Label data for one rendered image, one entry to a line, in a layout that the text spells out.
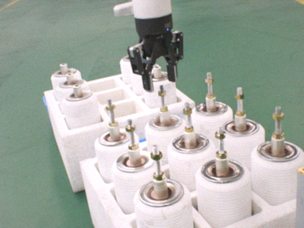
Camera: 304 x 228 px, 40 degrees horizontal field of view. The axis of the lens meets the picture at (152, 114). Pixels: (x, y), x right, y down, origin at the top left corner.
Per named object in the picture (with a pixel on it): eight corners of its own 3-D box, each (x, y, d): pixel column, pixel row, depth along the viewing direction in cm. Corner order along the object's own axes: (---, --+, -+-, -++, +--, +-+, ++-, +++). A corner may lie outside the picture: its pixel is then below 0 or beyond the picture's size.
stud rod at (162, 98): (165, 116, 92) (162, 84, 89) (168, 117, 91) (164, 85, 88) (161, 117, 92) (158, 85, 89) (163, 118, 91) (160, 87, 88)
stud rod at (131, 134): (136, 156, 77) (131, 120, 74) (131, 157, 78) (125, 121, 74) (137, 154, 78) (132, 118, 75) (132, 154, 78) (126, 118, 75)
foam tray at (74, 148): (154, 111, 160) (149, 67, 153) (199, 155, 126) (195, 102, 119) (54, 137, 150) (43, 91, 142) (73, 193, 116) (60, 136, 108)
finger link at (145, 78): (144, 65, 85) (147, 87, 87) (133, 69, 83) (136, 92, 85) (149, 66, 84) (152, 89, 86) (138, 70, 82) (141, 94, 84)
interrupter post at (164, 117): (168, 121, 94) (167, 107, 92) (172, 125, 92) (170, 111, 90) (159, 123, 93) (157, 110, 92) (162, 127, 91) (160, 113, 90)
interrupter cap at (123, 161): (153, 173, 75) (152, 170, 74) (112, 174, 76) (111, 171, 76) (157, 152, 81) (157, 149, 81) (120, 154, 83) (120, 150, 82)
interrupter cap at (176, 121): (176, 114, 96) (175, 111, 96) (187, 127, 90) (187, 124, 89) (144, 121, 95) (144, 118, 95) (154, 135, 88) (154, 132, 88)
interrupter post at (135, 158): (140, 166, 77) (138, 151, 76) (128, 166, 78) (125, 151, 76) (143, 159, 79) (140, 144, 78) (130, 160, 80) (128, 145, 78)
